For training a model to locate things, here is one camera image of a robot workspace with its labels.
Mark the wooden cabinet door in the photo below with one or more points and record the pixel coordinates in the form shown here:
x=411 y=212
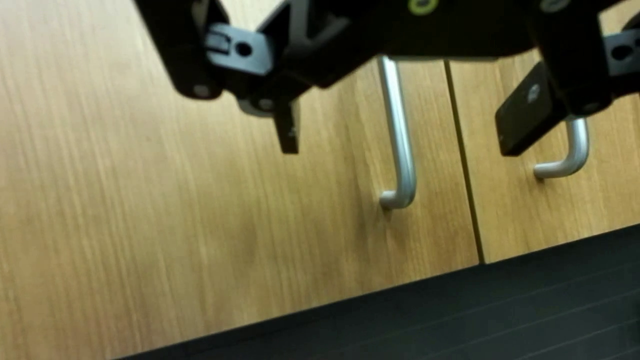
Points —
x=133 y=200

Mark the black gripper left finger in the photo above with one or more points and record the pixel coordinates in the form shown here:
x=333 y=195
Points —
x=286 y=126

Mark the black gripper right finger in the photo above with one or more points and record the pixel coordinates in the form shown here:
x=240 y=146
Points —
x=533 y=112

